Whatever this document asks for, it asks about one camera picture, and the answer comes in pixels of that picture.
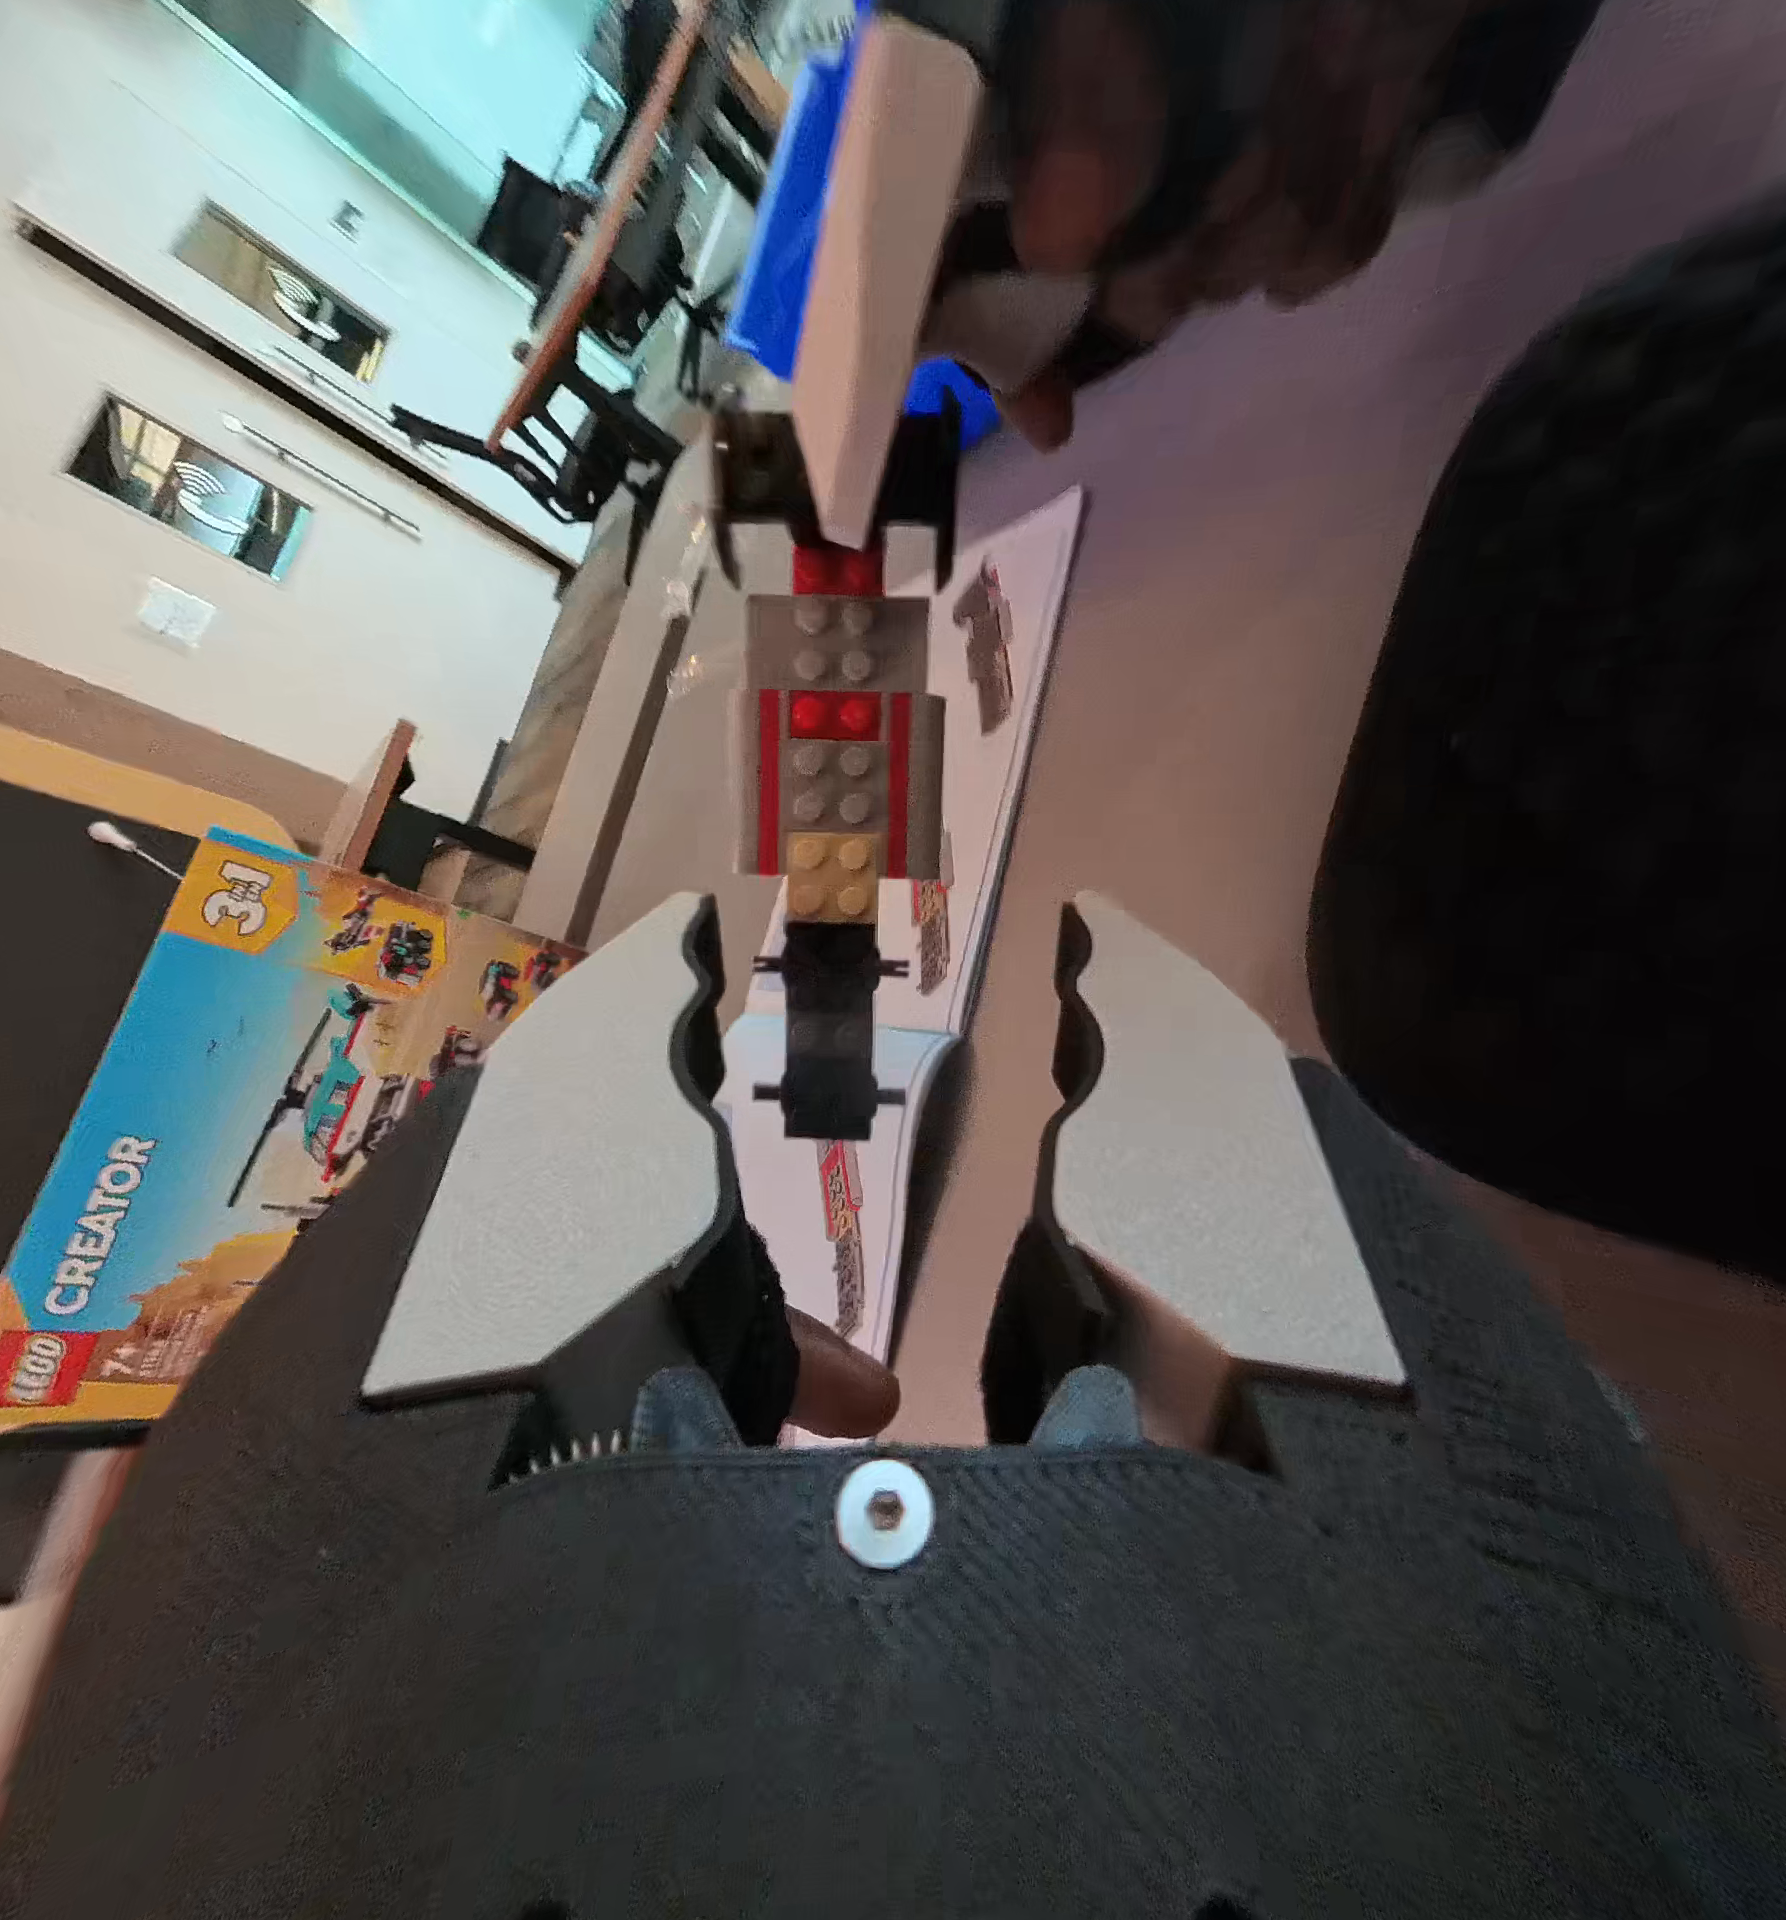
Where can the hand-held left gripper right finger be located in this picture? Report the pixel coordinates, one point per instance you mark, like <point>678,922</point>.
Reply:
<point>1210,1187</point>

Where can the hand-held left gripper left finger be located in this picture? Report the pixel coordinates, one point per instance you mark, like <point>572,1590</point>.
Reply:
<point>561,1170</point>

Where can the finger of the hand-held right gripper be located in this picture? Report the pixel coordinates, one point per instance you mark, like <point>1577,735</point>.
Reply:
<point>877,269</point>

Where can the blue plastic bin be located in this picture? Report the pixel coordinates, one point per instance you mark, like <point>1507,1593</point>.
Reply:
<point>779,256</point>

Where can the red grey lego model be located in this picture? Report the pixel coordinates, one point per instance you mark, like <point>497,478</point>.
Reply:
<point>839,720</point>

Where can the lego set box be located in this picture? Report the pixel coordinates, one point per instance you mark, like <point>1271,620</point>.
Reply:
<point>161,1053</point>

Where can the person's left hand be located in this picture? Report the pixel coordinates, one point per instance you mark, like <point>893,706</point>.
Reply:
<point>845,1381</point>

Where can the orange edged office desk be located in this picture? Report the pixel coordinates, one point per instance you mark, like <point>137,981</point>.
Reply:
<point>608,196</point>

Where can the black office chair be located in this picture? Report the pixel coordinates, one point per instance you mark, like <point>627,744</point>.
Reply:
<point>532,224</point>
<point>596,448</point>

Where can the open instruction booklet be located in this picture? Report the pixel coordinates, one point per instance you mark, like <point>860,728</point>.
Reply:
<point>1036,680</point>

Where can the wooden panel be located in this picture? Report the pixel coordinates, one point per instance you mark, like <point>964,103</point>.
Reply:
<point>373,794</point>

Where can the black table mat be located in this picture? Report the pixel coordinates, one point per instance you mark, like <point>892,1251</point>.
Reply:
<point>36,963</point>

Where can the black textured cloth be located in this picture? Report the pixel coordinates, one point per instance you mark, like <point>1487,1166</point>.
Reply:
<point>1615,752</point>

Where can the wall handrail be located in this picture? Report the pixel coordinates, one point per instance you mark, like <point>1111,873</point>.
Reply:
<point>319,469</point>

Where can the wall window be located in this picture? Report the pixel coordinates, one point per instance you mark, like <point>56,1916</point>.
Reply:
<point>286,292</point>
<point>185,487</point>

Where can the white wall plate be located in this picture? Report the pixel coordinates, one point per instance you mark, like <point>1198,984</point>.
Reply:
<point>173,610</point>

